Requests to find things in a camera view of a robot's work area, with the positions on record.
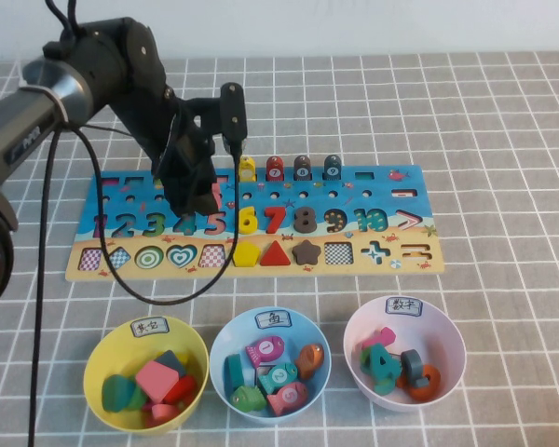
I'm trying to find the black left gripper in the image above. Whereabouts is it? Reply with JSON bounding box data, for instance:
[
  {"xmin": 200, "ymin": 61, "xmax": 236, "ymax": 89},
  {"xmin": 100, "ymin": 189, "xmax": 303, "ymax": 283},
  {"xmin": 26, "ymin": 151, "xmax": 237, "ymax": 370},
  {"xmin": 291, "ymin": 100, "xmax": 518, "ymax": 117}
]
[{"xmin": 150, "ymin": 90, "xmax": 222, "ymax": 218}]

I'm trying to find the colourful wooden number puzzle board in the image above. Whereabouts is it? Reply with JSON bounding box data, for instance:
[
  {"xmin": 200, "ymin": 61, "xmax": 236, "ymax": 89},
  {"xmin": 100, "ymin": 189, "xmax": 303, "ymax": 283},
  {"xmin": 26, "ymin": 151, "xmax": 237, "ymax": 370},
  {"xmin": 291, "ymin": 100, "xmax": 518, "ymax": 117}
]
[{"xmin": 64, "ymin": 164, "xmax": 446, "ymax": 282}]

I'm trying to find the paper label on yellow bowl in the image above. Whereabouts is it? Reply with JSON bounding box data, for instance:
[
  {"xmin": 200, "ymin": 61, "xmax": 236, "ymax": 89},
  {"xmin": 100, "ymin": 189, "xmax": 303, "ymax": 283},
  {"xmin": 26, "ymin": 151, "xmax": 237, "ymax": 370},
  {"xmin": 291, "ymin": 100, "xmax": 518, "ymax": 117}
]
[{"xmin": 130, "ymin": 317, "xmax": 171, "ymax": 337}]

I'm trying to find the light blue plastic bowl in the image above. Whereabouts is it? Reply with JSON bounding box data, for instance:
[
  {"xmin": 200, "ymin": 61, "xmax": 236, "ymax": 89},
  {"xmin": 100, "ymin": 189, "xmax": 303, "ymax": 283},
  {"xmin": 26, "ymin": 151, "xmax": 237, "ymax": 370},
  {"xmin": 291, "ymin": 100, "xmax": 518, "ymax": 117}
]
[{"xmin": 209, "ymin": 305, "xmax": 333, "ymax": 425}]

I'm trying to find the paper label on blue bowl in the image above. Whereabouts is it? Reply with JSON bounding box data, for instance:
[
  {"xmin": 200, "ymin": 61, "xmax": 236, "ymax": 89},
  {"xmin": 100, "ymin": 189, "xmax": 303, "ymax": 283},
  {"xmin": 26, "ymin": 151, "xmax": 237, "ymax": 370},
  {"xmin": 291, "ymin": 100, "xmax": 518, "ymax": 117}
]
[{"xmin": 254, "ymin": 309, "xmax": 293, "ymax": 330}]

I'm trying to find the yellow plastic bowl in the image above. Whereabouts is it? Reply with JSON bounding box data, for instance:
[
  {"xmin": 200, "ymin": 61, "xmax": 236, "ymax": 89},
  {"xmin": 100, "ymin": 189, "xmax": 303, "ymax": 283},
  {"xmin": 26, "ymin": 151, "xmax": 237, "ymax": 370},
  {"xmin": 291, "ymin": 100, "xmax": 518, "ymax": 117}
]
[{"xmin": 82, "ymin": 316, "xmax": 211, "ymax": 435}]

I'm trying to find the magenta wooden number piece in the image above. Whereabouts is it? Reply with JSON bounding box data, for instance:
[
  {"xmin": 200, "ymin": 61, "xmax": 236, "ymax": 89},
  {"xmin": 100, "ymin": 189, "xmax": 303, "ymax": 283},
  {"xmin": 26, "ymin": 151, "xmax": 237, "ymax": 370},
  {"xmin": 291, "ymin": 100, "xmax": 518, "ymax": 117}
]
[{"xmin": 361, "ymin": 326, "xmax": 397, "ymax": 351}]

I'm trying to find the paper label on pink bowl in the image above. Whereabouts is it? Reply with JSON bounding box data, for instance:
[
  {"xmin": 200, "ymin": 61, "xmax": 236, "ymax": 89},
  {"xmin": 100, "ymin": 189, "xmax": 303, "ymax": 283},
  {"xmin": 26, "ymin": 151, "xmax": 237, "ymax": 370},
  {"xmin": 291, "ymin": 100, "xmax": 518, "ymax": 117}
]
[{"xmin": 384, "ymin": 297, "xmax": 423, "ymax": 318}]

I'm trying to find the grey blue wooden number piece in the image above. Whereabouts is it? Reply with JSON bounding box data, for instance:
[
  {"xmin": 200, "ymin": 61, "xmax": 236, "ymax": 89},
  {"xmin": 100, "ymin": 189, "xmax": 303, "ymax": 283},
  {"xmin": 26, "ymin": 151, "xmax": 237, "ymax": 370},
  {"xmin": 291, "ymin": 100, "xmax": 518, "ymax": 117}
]
[{"xmin": 399, "ymin": 348, "xmax": 429, "ymax": 390}]

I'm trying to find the light pink plastic bowl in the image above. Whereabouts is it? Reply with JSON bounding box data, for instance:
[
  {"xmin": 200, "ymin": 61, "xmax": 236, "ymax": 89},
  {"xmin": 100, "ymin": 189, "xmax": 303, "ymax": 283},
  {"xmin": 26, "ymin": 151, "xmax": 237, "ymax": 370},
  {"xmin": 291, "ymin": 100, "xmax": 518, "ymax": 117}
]
[{"xmin": 342, "ymin": 294, "xmax": 467, "ymax": 413}]

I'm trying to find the orange wooden number piece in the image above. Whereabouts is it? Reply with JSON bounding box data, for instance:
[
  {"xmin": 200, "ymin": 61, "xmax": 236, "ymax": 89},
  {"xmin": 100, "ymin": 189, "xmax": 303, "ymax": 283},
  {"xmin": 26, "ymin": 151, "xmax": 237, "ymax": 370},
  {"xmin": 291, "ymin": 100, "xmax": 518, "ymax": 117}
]
[{"xmin": 395, "ymin": 364, "xmax": 442, "ymax": 402}]

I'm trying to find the yellow wooden number six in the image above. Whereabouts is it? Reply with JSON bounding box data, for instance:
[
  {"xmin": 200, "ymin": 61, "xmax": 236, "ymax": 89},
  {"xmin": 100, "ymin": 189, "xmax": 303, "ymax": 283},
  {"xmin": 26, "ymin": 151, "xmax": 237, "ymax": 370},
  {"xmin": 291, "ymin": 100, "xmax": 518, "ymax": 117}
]
[{"xmin": 235, "ymin": 206, "xmax": 260, "ymax": 236}]

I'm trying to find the yellow wooden fish peg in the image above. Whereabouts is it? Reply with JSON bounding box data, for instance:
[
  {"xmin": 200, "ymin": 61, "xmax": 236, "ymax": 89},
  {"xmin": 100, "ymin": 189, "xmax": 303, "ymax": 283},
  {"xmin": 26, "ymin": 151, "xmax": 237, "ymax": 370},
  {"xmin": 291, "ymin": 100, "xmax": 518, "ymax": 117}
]
[{"xmin": 238, "ymin": 156, "xmax": 257, "ymax": 183}]

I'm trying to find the yellow wooden pentagon block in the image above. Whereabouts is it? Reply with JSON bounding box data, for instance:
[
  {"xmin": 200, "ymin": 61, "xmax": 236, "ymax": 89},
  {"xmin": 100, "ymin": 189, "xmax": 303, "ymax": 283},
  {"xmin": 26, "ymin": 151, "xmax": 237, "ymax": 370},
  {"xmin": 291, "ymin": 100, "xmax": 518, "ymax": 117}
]
[{"xmin": 231, "ymin": 240, "xmax": 263, "ymax": 268}]

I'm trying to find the red wooden number seven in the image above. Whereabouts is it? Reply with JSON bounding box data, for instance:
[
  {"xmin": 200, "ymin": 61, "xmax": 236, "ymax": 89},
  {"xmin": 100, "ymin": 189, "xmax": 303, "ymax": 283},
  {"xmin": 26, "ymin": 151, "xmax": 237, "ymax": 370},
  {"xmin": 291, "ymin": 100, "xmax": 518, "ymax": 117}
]
[{"xmin": 264, "ymin": 206, "xmax": 289, "ymax": 234}]

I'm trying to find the red wooden triangle block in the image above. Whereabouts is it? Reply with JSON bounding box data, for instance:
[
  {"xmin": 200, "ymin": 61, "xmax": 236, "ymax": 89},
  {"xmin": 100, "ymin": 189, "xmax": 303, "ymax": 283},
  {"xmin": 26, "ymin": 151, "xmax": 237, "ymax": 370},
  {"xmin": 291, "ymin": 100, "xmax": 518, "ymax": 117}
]
[{"xmin": 260, "ymin": 240, "xmax": 293, "ymax": 267}]

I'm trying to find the brown wooden number eight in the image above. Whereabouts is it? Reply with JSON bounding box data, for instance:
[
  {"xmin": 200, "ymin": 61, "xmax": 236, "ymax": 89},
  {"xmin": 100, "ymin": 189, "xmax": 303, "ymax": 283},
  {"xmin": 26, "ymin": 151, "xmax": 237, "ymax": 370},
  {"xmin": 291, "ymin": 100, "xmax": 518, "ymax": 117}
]
[{"xmin": 293, "ymin": 207, "xmax": 319, "ymax": 234}]

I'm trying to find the brown wooden fish peg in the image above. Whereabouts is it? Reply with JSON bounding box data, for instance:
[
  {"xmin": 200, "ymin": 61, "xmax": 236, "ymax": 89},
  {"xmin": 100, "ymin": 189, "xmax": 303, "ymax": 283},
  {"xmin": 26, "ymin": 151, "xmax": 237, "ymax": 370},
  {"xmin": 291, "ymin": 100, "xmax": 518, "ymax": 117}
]
[{"xmin": 293, "ymin": 155, "xmax": 313, "ymax": 182}]

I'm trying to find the brown wooden star block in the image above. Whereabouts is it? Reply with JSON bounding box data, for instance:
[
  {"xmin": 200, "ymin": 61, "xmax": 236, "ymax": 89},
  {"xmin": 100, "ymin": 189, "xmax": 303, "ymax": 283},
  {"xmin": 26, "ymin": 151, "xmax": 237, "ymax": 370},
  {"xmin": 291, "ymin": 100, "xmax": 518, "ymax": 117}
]
[{"xmin": 292, "ymin": 240, "xmax": 323, "ymax": 266}]

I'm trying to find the dark blue wooden fish peg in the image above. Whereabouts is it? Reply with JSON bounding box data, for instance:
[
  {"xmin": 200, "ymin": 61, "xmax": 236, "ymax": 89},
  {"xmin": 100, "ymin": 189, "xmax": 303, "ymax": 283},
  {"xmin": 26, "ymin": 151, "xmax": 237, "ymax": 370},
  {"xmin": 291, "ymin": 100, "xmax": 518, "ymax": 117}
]
[{"xmin": 323, "ymin": 155, "xmax": 342, "ymax": 182}]

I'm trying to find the grey blue wooden shape block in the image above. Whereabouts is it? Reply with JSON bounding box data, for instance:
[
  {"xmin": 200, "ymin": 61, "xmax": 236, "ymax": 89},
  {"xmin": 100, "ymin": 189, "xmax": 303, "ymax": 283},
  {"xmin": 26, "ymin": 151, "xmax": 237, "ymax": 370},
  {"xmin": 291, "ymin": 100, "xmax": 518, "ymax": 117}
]
[{"xmin": 156, "ymin": 349, "xmax": 187, "ymax": 378}]

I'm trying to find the magenta wooden fish number one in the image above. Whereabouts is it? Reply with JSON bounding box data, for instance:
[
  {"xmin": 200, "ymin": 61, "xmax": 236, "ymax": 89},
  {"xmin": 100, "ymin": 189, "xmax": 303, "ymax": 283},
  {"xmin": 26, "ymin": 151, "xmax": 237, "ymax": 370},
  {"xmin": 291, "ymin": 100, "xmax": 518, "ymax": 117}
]
[{"xmin": 245, "ymin": 335, "xmax": 286, "ymax": 367}]

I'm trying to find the dark teal wooden fish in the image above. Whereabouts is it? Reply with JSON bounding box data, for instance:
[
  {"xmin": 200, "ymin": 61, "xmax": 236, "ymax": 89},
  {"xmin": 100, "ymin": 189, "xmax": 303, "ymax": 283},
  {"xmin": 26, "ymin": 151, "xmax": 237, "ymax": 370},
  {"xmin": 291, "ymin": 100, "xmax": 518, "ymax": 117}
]
[{"xmin": 223, "ymin": 353, "xmax": 256, "ymax": 391}]

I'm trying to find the pink wooden square block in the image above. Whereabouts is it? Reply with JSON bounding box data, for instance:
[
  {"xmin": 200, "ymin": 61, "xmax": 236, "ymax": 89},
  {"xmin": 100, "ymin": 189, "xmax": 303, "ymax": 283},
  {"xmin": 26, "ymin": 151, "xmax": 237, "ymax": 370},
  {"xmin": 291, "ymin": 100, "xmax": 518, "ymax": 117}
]
[{"xmin": 134, "ymin": 360, "xmax": 181, "ymax": 402}]

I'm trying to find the red wooden shape block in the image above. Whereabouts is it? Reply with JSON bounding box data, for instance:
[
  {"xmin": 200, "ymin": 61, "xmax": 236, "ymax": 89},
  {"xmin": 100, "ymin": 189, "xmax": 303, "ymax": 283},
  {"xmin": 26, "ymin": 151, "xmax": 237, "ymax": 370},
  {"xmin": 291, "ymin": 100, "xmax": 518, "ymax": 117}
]
[{"xmin": 162, "ymin": 375, "xmax": 198, "ymax": 406}]

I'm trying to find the teal wooden fish number two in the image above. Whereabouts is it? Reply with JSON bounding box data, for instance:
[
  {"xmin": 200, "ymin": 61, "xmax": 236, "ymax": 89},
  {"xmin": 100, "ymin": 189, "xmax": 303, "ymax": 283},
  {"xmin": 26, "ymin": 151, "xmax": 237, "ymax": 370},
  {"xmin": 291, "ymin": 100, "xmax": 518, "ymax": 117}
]
[{"xmin": 258, "ymin": 362, "xmax": 299, "ymax": 395}]

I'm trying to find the orange wooden fish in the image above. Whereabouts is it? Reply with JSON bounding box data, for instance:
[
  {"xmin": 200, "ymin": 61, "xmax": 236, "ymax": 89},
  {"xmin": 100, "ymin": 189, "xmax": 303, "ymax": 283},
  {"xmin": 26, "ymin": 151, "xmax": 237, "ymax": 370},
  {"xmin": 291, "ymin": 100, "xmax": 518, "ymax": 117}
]
[{"xmin": 293, "ymin": 343, "xmax": 325, "ymax": 381}]

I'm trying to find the green wooden fish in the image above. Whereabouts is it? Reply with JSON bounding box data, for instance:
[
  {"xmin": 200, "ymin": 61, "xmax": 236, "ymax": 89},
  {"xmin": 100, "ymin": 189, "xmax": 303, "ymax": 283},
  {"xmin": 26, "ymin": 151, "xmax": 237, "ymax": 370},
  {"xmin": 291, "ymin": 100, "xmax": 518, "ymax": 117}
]
[{"xmin": 228, "ymin": 385, "xmax": 267, "ymax": 413}]

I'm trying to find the dark green wooden shape block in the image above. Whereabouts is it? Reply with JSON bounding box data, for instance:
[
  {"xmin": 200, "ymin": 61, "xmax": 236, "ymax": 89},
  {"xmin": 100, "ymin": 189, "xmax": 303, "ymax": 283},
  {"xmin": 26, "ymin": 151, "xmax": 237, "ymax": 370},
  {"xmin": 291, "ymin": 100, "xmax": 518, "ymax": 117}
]
[{"xmin": 102, "ymin": 374, "xmax": 139, "ymax": 413}]

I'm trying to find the salmon pink wooden shape block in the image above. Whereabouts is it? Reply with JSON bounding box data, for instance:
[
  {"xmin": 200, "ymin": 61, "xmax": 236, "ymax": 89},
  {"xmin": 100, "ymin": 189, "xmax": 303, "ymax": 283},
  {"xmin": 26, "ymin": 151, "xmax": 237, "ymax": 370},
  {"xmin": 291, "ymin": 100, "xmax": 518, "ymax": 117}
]
[{"xmin": 143, "ymin": 403, "xmax": 181, "ymax": 427}]

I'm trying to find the pink wooden fish number five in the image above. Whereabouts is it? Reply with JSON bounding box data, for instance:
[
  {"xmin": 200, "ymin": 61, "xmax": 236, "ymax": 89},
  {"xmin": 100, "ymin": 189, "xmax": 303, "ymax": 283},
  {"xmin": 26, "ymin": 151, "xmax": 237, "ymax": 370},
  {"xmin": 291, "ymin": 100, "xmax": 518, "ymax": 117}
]
[{"xmin": 266, "ymin": 382, "xmax": 308, "ymax": 417}]

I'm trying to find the grey checked tablecloth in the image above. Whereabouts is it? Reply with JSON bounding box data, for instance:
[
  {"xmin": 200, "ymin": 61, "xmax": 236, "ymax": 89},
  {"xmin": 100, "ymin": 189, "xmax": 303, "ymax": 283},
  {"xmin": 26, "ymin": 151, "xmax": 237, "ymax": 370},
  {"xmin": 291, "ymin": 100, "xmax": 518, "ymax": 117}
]
[{"xmin": 0, "ymin": 50, "xmax": 559, "ymax": 447}]

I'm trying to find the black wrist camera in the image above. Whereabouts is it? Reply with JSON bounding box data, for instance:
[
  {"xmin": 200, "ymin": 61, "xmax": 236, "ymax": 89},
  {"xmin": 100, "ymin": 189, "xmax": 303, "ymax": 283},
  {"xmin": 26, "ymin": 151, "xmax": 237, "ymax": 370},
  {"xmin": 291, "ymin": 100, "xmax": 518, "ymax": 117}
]
[{"xmin": 219, "ymin": 82, "xmax": 249, "ymax": 157}]

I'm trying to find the black camera cable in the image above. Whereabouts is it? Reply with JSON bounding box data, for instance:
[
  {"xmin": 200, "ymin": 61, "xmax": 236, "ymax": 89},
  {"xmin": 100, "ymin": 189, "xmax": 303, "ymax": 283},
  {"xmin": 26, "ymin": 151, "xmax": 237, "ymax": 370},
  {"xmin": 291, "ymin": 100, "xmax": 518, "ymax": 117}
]
[{"xmin": 75, "ymin": 126, "xmax": 242, "ymax": 307}]

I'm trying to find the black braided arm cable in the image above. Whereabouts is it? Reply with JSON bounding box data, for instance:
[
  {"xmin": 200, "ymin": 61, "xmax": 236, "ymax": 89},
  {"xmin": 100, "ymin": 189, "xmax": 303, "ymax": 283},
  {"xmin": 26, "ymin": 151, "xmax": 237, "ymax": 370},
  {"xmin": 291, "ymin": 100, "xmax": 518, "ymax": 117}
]
[{"xmin": 26, "ymin": 131, "xmax": 62, "ymax": 447}]

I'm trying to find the black cable loop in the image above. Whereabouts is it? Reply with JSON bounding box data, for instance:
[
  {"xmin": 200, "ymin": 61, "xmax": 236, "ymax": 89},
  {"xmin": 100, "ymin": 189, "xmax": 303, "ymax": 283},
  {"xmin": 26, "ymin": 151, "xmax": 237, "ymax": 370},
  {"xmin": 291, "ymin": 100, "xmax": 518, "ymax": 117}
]
[{"xmin": 44, "ymin": 0, "xmax": 83, "ymax": 34}]

